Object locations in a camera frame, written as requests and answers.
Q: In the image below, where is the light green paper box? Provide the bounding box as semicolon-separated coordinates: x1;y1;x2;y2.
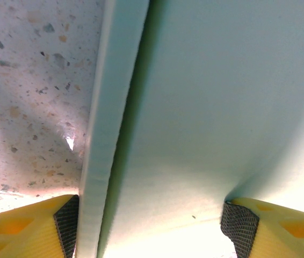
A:
75;0;304;258

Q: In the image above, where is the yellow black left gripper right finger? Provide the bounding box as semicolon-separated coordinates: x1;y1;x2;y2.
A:
220;197;304;258

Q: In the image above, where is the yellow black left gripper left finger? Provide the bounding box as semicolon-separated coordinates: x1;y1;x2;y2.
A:
0;193;80;258

